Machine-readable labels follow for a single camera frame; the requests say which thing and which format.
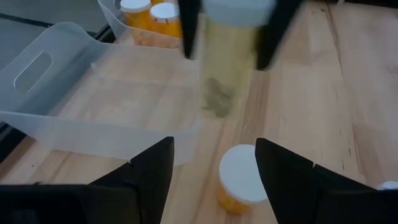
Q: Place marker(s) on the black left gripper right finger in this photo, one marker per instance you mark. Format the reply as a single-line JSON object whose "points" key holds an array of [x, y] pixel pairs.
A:
{"points": [[295, 186]]}

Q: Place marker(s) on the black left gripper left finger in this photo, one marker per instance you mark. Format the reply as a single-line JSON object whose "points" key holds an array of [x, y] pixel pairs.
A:
{"points": [[140, 186]]}

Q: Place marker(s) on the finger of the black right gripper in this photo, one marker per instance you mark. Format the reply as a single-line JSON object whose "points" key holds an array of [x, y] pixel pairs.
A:
{"points": [[275, 34], [190, 28]]}

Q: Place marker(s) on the large orange pill bottle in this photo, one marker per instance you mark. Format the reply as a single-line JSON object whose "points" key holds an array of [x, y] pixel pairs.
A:
{"points": [[164, 12], [239, 174], [135, 4], [157, 1]]}

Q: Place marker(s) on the small yellow-green pill bottle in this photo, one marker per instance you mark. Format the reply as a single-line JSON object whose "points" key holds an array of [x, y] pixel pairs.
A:
{"points": [[230, 62]]}

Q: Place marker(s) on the small orange pill bottle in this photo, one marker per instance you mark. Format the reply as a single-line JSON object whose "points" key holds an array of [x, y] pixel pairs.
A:
{"points": [[390, 186]]}

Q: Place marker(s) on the clear plastic bin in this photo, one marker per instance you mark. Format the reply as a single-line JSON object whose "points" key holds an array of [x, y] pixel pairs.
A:
{"points": [[146, 39], [93, 140]]}

